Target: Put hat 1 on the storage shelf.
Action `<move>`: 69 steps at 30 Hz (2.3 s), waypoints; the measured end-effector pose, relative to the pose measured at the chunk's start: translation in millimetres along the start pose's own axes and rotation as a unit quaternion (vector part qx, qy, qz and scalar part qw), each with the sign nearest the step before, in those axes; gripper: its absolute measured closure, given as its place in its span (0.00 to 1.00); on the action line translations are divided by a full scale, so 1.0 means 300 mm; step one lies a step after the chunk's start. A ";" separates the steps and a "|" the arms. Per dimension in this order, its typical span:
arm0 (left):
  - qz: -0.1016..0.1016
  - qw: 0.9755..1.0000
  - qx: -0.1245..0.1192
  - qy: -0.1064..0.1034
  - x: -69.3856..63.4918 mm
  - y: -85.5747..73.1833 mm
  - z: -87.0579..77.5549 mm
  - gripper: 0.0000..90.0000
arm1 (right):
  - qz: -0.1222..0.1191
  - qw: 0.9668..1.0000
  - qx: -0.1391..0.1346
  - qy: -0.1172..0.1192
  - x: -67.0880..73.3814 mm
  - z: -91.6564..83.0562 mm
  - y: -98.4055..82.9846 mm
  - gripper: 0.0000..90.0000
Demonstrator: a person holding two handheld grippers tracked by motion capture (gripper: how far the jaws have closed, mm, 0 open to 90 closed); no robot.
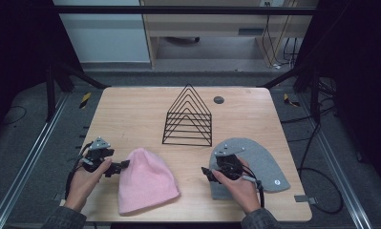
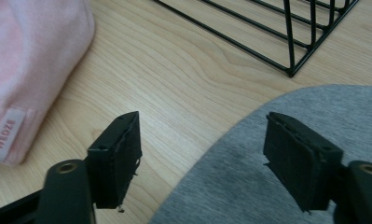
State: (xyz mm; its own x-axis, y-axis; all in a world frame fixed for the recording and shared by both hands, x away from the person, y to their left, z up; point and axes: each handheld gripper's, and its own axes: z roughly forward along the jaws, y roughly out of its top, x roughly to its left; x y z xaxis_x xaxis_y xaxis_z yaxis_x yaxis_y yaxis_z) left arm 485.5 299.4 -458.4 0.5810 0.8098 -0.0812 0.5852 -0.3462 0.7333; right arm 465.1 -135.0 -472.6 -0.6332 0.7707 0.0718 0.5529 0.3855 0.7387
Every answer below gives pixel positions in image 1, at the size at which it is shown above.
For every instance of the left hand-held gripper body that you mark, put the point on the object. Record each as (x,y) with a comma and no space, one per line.
(97,153)

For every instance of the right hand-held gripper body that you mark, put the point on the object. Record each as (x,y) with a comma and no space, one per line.
(230,165)

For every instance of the pink knit beanie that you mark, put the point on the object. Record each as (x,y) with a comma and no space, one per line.
(145,184)

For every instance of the grey cap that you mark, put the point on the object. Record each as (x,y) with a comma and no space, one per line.
(263,159)

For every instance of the person's right hand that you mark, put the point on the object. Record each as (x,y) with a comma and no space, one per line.
(240,191)

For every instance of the person's left hand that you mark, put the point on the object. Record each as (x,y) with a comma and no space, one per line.
(83,186)

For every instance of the yellow black striped tape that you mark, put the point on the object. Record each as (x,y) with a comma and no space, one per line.
(289,100)
(85,99)

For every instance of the grey round table grommet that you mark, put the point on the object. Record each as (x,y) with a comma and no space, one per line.
(219,99)

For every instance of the white panel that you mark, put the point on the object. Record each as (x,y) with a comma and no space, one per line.
(105,38)

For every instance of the wooden desk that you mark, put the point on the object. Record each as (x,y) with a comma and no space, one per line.
(210,29)

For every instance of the aluminium floor rail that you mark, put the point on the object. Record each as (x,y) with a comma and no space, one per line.
(337,165)
(29,156)

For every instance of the black metal frame stand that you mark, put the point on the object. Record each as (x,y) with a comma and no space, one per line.
(51,95)
(314,95)

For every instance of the black metal frame bar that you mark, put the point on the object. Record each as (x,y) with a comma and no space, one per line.
(185,10)

